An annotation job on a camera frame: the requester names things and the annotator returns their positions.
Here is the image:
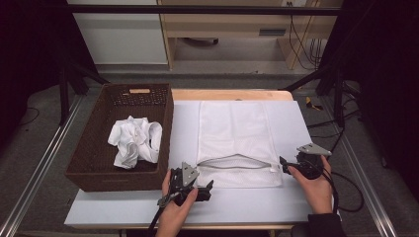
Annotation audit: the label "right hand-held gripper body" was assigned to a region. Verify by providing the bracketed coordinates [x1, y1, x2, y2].
[290, 142, 333, 181]

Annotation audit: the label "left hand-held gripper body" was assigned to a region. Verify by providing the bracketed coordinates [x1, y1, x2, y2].
[168, 161, 204, 207]

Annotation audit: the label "white mesh laundry bag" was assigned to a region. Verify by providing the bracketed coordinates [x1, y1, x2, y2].
[196, 100, 284, 190]

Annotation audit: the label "white garment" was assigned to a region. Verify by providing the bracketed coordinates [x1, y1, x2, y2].
[107, 115, 164, 171]

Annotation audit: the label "brown woven basket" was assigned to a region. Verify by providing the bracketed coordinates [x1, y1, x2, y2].
[64, 82, 175, 194]

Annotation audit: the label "person's right hand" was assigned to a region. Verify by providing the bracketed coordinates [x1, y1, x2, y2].
[288, 154, 334, 215]

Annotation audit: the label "person's left hand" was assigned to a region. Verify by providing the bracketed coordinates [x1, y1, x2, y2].
[155, 169, 200, 231]

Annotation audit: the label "yellow and black tool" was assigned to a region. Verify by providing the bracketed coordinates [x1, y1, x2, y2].
[304, 96, 324, 113]

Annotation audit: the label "black metal stand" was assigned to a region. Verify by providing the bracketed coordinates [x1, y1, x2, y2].
[58, 57, 111, 126]
[282, 62, 348, 128]

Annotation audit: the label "black curtain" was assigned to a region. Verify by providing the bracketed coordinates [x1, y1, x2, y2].
[320, 0, 419, 201]
[0, 0, 100, 149]

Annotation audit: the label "light wooden desk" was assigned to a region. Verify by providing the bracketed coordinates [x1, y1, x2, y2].
[156, 0, 344, 71]

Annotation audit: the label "white cabinet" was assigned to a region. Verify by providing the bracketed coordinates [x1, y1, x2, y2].
[66, 0, 169, 66]

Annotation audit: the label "black floor cable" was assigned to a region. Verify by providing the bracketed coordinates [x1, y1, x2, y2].
[306, 108, 363, 140]

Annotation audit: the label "left hand-held gripper cable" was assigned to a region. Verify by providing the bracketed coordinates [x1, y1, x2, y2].
[147, 192, 182, 237]

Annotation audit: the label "hand-held gripper cable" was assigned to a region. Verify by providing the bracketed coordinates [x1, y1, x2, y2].
[147, 192, 182, 237]
[314, 160, 366, 215]

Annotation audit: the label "right hand-held gripper cable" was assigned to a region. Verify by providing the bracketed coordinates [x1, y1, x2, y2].
[314, 160, 366, 215]

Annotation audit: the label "silver metal rail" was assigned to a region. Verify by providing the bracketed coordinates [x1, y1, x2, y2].
[319, 96, 400, 237]
[0, 94, 86, 237]

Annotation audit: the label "hanging black cables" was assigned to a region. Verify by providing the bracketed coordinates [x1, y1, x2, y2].
[287, 1, 326, 71]

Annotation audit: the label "black horizontal frame bar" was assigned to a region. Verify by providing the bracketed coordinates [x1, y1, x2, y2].
[63, 4, 344, 18]

